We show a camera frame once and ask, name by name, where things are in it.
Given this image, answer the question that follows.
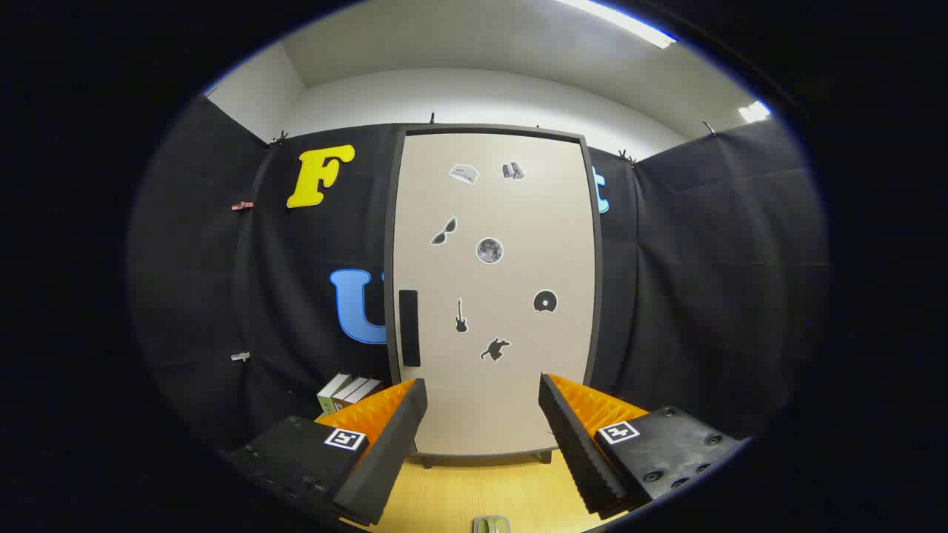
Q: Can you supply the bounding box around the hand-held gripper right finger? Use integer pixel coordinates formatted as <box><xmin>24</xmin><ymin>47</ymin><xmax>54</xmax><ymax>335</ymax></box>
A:
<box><xmin>538</xmin><ymin>372</ymin><xmax>750</xmax><ymax>519</ymax></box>

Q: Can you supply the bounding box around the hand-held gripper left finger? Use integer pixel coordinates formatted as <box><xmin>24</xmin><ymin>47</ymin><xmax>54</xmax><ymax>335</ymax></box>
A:
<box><xmin>226</xmin><ymin>378</ymin><xmax>429</xmax><ymax>528</ymax></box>

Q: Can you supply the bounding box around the black door handle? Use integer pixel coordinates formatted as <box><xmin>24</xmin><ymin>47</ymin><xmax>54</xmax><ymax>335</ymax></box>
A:
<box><xmin>398</xmin><ymin>289</ymin><xmax>421</xmax><ymax>368</ymax></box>

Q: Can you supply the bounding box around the dark brown book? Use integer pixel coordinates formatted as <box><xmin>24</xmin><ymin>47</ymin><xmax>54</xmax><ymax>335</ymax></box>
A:
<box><xmin>342</xmin><ymin>379</ymin><xmax>384</xmax><ymax>406</ymax></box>

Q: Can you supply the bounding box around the green cover book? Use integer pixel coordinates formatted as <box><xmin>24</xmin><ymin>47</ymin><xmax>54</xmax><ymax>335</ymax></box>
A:
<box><xmin>317</xmin><ymin>373</ymin><xmax>352</xmax><ymax>415</ymax></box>

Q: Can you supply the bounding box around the grey cabinet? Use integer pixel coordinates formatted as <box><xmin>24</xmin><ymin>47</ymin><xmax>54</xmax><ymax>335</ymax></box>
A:
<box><xmin>384</xmin><ymin>124</ymin><xmax>602</xmax><ymax>469</ymax></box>

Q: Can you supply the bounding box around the black backdrop cloth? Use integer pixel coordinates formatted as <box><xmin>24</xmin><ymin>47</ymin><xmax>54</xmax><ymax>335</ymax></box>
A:
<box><xmin>126</xmin><ymin>96</ymin><xmax>830</xmax><ymax>452</ymax></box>

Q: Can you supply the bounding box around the long ceiling light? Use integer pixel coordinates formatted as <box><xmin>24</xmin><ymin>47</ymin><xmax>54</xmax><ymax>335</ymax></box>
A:
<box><xmin>554</xmin><ymin>0</ymin><xmax>678</xmax><ymax>50</ymax></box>

